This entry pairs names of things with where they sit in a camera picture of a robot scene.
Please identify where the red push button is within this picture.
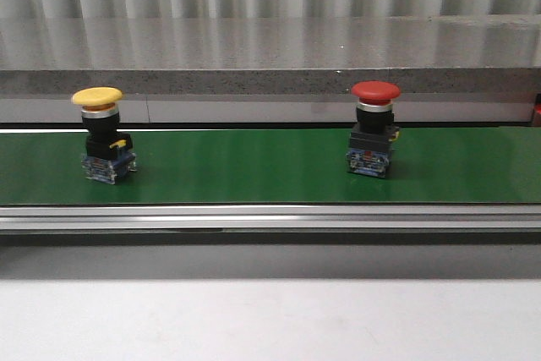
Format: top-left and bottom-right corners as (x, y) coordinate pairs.
(346, 80), (401, 178)

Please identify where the yellow push button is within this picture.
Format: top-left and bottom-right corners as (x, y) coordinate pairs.
(72, 86), (136, 184)

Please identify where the grey stone counter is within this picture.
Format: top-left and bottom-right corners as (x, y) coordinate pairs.
(1, 15), (540, 128)

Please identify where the green conveyor belt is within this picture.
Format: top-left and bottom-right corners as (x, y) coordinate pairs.
(1, 127), (540, 244)

